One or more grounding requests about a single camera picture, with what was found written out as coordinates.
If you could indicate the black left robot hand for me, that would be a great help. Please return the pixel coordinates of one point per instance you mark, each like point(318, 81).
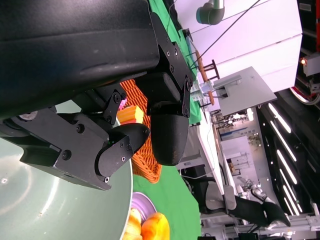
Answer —
point(75, 37)

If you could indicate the grey-green round bowl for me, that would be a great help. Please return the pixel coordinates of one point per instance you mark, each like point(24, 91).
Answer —
point(62, 212)

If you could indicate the orange white striped bun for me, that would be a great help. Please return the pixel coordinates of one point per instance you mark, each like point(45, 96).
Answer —
point(135, 222)

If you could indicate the grey industrial robot arm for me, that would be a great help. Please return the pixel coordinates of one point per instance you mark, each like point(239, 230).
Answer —
point(210, 12)

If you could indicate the pink yellow fruit cake slice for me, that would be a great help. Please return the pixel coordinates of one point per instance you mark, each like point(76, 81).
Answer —
point(130, 115)

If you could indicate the orange wicker basket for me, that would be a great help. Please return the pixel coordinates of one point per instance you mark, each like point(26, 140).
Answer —
point(147, 170)

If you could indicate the lavender round plate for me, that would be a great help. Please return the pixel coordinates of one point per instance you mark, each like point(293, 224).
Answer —
point(142, 202)

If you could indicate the brown wooden chair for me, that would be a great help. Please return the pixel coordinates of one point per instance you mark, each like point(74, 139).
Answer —
point(199, 62)

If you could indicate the white desk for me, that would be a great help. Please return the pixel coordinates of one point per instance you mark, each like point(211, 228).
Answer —
point(207, 140)

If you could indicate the grey flat monitor panel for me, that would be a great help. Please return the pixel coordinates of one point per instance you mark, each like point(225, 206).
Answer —
point(245, 87)

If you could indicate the green tablecloth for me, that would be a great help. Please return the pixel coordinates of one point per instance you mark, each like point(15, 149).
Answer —
point(175, 200)

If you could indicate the black grey office chair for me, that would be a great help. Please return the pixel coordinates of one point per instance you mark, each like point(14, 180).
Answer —
point(217, 200)

